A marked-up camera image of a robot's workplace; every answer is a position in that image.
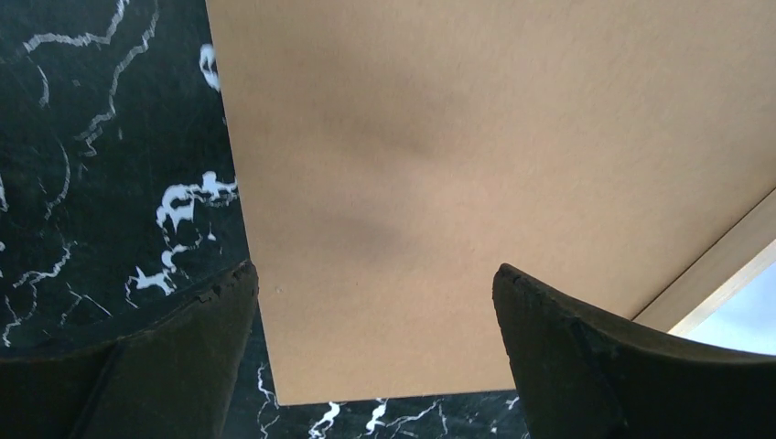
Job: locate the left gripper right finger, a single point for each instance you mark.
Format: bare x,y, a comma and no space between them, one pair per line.
582,372

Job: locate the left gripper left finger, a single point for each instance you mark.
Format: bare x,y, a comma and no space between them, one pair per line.
166,370

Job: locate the wooden picture frame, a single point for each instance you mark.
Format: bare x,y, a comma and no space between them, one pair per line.
736,259

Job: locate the brown cardboard backing board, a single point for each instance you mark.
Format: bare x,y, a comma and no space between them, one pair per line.
391,155

